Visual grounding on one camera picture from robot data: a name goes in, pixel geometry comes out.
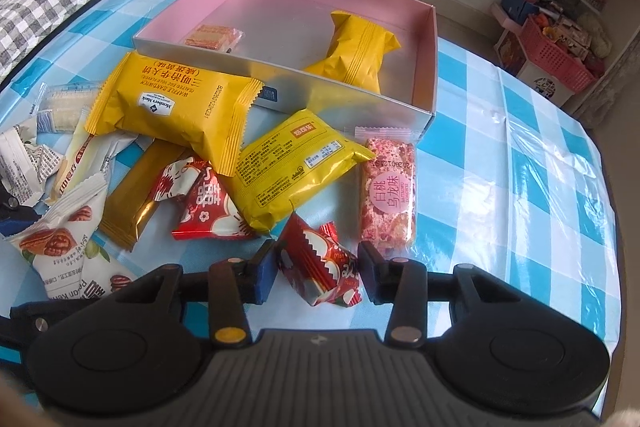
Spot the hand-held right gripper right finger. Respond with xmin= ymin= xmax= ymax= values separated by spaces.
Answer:
xmin=357 ymin=241 xmax=521 ymax=344

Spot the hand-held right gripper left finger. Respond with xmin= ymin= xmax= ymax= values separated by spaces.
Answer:
xmin=117 ymin=239 xmax=279 ymax=347

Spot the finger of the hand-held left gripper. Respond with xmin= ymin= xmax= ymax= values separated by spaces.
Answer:
xmin=9 ymin=302 xmax=68 ymax=339
xmin=0 ymin=191 xmax=43 ymax=238

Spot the red white candy packet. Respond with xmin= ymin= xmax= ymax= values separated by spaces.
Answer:
xmin=277 ymin=213 xmax=363 ymax=308
xmin=150 ymin=156 xmax=258 ymax=240

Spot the pink cardboard box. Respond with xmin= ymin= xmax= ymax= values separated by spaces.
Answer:
xmin=132 ymin=0 xmax=440 ymax=142

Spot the white pecan snack packet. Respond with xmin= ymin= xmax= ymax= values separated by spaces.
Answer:
xmin=19 ymin=174 xmax=108 ymax=269
xmin=44 ymin=239 xmax=139 ymax=304

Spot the white printed snack packet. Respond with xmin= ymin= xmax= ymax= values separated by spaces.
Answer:
xmin=0 ymin=117 xmax=63 ymax=208

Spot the cream red label snack packet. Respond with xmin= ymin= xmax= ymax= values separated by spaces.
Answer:
xmin=47 ymin=107 xmax=141 ymax=206

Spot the pink nougat bar packet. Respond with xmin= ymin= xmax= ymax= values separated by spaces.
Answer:
xmin=354 ymin=126 xmax=420 ymax=258

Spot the yellow foil snack packet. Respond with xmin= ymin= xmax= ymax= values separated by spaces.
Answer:
xmin=220 ymin=108 xmax=377 ymax=235

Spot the gold foil snack packet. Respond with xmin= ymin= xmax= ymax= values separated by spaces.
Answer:
xmin=98 ymin=139 xmax=193 ymax=253

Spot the clear rice cracker packet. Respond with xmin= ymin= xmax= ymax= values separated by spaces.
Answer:
xmin=36 ymin=82 xmax=108 ymax=132

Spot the blue checked tablecloth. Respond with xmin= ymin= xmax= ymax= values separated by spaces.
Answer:
xmin=0 ymin=0 xmax=623 ymax=358

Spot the large yellow waffle packet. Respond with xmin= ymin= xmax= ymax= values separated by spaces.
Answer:
xmin=84 ymin=52 xmax=265 ymax=178

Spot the checkered grey pillow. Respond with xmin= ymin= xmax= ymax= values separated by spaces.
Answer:
xmin=0 ymin=0 xmax=131 ymax=84

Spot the crumpled yellow snack packet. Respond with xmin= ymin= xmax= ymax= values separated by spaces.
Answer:
xmin=302 ymin=9 xmax=401 ymax=94

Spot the small orange cracker packet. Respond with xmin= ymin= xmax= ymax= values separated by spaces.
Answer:
xmin=182 ymin=23 xmax=246 ymax=52

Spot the white box with dark emblem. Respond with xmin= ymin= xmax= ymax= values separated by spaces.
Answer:
xmin=520 ymin=66 xmax=576 ymax=108

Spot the colourful printed box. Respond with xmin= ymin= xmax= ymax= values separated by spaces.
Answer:
xmin=495 ymin=29 xmax=531 ymax=72

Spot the pink plastic basket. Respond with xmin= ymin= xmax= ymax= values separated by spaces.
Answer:
xmin=517 ymin=14 xmax=598 ymax=92

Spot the blue storage box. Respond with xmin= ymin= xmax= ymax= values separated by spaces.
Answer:
xmin=501 ymin=0 xmax=538 ymax=20

